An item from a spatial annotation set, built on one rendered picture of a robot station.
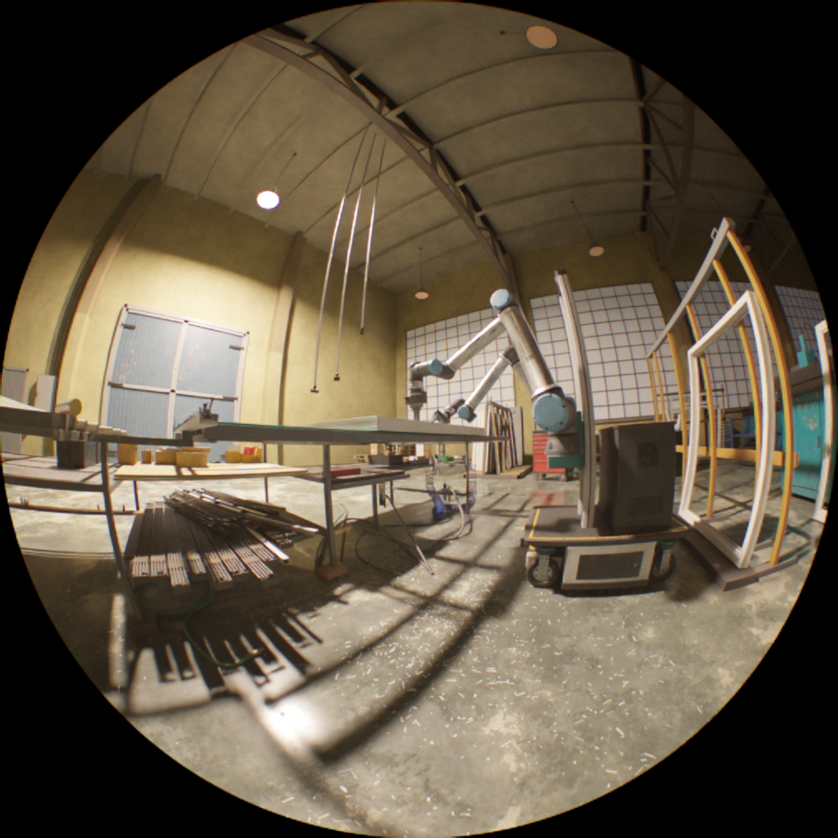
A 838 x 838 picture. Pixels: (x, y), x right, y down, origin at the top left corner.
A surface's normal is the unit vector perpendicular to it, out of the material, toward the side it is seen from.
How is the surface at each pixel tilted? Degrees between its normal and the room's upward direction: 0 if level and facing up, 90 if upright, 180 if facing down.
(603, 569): 90
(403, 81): 180
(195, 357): 90
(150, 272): 90
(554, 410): 95
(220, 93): 180
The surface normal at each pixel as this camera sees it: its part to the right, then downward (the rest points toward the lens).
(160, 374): 0.83, -0.07
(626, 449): -0.50, -0.07
